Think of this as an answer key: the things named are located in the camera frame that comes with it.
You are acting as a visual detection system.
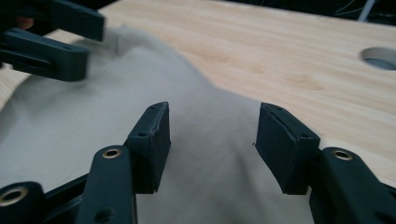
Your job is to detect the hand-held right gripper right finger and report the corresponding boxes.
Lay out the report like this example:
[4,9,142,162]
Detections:
[255,102,321,195]

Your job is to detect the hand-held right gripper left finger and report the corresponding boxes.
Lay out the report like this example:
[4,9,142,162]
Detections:
[124,101,172,194]

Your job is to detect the khaki shorts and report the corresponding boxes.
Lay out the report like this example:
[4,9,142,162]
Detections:
[0,23,316,224]

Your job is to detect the grey round table grommet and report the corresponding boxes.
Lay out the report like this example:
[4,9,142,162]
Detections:
[358,46,396,72]

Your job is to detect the white metal stand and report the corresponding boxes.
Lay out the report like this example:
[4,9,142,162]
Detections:
[357,0,376,22]

